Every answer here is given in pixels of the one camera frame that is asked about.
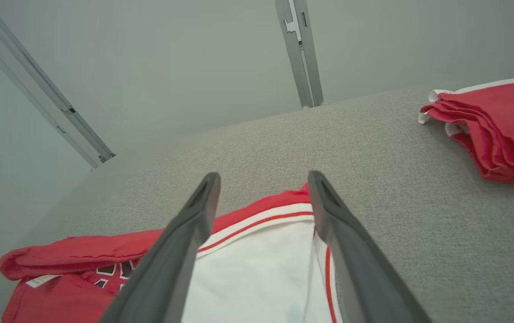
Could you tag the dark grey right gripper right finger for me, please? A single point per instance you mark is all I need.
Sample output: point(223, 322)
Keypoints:
point(360, 269)

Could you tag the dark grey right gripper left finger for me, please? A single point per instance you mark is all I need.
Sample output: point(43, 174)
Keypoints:
point(171, 260)

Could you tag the red white number 23 jersey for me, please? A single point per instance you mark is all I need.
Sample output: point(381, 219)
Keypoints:
point(256, 278)

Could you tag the red shorts with white stripe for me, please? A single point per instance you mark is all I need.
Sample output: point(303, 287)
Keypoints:
point(508, 125)

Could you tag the grey aluminium wall rail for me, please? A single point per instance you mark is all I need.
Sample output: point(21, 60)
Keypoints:
point(41, 85)

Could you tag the grey vertical wall post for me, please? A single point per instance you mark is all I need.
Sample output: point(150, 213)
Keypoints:
point(302, 58)

